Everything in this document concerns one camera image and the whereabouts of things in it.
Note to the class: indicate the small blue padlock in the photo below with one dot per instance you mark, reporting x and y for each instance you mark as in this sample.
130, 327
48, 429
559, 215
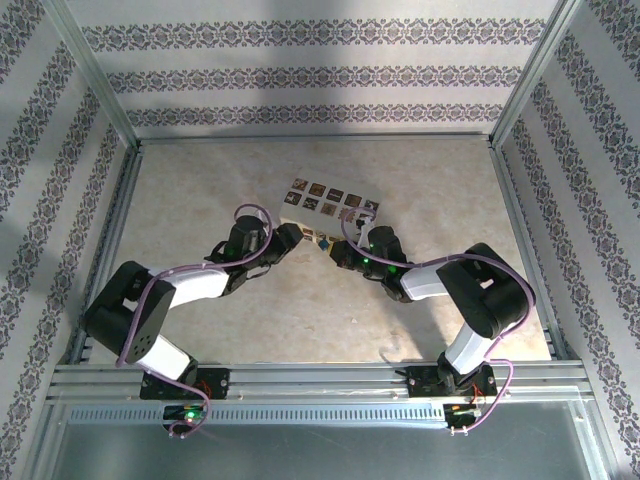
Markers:
324, 245

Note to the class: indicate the white wooden box with tiles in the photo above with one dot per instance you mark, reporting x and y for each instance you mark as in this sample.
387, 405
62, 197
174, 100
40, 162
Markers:
320, 202

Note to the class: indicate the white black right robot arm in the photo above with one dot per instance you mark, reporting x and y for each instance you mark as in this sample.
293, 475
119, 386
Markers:
480, 295

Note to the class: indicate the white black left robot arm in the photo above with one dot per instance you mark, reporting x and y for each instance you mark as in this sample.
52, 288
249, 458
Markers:
200, 286

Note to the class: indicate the small circuit board orange light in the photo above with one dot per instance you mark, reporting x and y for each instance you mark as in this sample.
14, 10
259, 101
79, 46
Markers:
462, 410

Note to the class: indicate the small circuit board green light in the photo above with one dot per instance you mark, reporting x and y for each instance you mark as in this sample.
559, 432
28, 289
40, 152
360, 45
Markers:
187, 414

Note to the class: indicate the grey metal sheet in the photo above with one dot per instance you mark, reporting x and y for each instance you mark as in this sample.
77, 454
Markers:
320, 455

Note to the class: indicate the short aluminium frame rail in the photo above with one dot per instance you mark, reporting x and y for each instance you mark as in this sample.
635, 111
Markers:
315, 138

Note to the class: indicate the wide aluminium mounting rail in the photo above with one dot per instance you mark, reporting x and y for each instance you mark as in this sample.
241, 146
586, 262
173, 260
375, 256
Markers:
320, 380

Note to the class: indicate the aluminium side frame rail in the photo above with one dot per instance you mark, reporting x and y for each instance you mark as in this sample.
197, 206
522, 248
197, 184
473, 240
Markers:
113, 230
520, 225

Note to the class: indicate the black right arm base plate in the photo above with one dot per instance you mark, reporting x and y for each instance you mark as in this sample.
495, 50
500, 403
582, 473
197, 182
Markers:
420, 382

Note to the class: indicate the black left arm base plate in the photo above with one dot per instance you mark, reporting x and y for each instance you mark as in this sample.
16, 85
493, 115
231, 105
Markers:
220, 382

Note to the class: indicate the aluminium frame post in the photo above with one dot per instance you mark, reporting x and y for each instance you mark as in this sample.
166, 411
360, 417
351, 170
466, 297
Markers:
94, 70
533, 70

